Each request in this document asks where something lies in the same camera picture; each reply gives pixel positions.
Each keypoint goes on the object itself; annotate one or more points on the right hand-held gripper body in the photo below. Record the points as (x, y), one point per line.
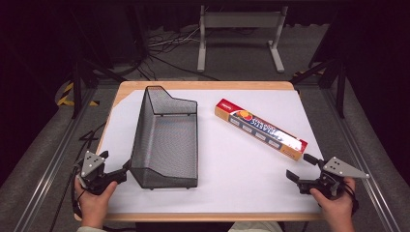
(341, 169)

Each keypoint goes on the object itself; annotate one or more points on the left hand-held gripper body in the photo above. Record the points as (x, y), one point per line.
(92, 167)

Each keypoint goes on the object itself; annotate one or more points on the black mesh basket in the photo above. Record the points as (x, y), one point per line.
(167, 138)

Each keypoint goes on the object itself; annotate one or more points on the long plastic wrap box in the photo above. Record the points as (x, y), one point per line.
(261, 129)

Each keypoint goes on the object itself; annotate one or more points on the person's left hand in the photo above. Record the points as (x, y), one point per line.
(94, 201)

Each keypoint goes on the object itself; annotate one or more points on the person's right hand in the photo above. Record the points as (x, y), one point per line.
(335, 204)

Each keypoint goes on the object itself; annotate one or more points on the white table mat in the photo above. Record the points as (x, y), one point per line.
(232, 180)

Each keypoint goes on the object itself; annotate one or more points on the yellow black hazard tape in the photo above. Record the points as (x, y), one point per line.
(66, 96)

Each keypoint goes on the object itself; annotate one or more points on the black metal stand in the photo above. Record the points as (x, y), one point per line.
(76, 87)
(340, 90)

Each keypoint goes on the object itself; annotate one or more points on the white metal stand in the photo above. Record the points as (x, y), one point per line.
(241, 20)

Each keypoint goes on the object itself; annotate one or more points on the aluminium floor rail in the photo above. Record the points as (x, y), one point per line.
(364, 161)
(48, 174)

